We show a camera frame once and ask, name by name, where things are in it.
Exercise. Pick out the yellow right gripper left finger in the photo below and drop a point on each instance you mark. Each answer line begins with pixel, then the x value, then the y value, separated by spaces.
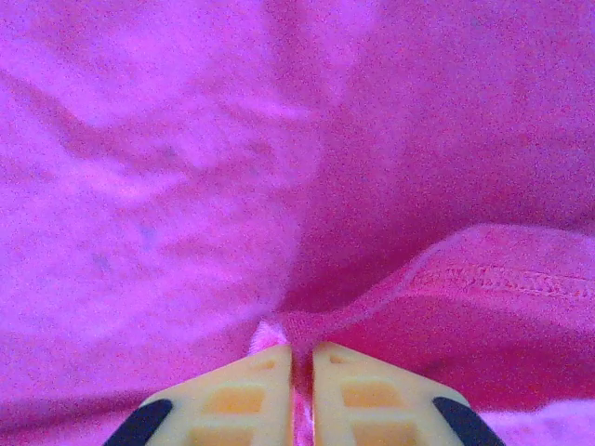
pixel 232 404

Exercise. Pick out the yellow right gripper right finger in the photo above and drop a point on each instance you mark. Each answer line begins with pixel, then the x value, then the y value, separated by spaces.
pixel 372 404

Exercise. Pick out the red t-shirt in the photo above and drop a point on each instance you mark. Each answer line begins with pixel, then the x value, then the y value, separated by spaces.
pixel 186 162

